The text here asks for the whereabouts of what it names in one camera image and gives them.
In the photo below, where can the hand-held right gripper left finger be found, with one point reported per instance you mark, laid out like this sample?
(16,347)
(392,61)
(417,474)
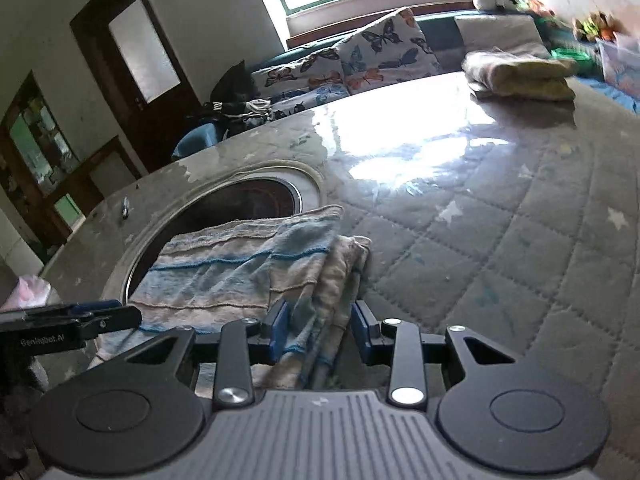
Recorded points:
(279,330)

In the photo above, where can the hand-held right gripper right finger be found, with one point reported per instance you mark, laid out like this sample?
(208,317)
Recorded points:
(360,332)

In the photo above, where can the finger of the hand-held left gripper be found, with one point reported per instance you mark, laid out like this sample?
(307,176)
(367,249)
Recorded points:
(100,305)
(115,319)

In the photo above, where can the striped blue pink sweater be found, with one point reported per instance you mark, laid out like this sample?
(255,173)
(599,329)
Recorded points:
(225,270)

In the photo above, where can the pink white plastic packet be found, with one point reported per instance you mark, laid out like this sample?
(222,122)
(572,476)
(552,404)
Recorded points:
(25,292)

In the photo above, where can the black marker pen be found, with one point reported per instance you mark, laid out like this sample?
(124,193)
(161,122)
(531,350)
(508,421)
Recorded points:
(125,206)

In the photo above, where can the dark wooden cabinet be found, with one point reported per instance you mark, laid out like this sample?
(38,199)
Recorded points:
(45,145)

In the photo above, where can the blue chair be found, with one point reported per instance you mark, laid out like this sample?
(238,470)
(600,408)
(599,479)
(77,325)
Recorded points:
(195,142)

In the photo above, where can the dark wooden door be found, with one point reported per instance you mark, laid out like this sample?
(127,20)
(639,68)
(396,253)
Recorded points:
(170,120)

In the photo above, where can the black bag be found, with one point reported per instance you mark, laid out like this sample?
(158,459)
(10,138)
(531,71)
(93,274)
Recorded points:
(230,85)

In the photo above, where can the butterfly print cushion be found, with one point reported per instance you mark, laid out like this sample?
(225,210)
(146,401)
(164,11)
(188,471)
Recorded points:
(445,35)
(385,50)
(300,72)

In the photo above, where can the folded yellow grey blanket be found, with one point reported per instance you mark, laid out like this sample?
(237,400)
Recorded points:
(520,77)

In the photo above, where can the grey pillow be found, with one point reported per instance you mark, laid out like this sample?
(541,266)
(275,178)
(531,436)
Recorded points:
(500,30)

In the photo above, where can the blue bench mat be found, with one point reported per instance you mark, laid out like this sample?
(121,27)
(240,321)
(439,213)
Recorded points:
(620,97)

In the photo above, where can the green plastic bowl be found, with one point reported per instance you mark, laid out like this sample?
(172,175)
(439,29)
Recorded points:
(575,55)

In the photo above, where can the colourful soft toys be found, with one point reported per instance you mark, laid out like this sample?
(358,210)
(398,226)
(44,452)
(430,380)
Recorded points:
(535,7)

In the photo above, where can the clear plastic storage box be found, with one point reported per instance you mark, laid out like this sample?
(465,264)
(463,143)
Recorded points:
(622,65)

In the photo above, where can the brown plush toys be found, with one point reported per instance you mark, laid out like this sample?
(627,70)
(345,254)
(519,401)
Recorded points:
(595,27)

